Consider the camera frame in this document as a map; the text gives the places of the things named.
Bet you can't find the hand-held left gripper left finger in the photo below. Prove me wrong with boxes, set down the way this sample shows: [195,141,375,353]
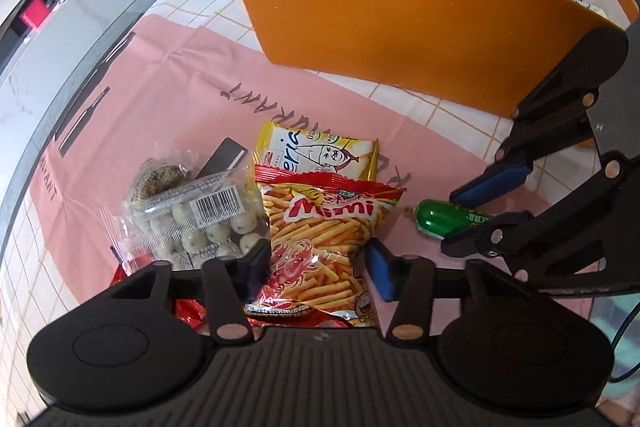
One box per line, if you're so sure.
[107,238,273,345]

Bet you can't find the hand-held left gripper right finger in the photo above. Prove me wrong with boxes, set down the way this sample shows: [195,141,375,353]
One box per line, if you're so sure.
[364,238,531,342]

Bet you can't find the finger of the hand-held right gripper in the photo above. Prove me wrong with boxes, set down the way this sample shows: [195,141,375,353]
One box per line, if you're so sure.
[449,52,601,204]
[439,152,628,295]

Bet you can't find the green sausage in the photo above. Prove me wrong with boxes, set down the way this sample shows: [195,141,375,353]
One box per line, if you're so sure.
[412,200,493,240]

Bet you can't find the red stick snack packet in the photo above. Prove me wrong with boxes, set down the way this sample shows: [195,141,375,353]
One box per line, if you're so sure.
[243,164,407,328]

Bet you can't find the clear pack of white balls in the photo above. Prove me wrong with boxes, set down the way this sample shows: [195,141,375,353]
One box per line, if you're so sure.
[100,172,273,273]

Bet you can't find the red and yellow snack packet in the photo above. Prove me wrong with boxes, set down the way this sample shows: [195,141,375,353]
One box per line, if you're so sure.
[111,259,211,338]

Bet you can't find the clear packet of brown snack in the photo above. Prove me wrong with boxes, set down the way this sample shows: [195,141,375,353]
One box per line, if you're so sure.
[124,147,201,208]

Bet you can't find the orange cardboard box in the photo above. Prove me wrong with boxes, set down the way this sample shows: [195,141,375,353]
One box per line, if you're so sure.
[222,0,640,118]

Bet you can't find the white snack packet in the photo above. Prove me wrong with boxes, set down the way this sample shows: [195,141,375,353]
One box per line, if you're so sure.
[565,0,608,20]

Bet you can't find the pink paper mat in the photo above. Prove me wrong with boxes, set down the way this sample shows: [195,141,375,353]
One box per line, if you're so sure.
[27,14,601,323]

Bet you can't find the red box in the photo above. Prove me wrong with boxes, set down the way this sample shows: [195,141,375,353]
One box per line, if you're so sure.
[22,0,51,30]

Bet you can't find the black cable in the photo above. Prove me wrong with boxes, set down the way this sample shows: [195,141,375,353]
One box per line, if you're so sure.
[607,302,640,383]

